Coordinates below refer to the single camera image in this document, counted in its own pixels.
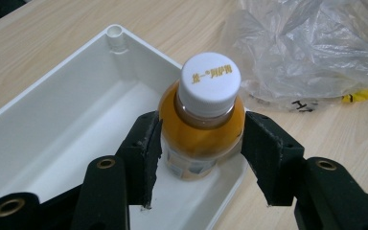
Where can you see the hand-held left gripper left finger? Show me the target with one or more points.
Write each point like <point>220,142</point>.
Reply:
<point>142,153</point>

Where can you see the orange drink bottle white cap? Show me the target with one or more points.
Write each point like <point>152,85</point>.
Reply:
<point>207,83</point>

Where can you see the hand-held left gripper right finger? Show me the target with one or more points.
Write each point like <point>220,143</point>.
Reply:
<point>274,159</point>

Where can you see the clear printed plastic bag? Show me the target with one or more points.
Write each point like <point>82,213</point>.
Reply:
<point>300,48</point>

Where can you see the white plastic tray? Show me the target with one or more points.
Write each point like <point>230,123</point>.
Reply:
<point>70,121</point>

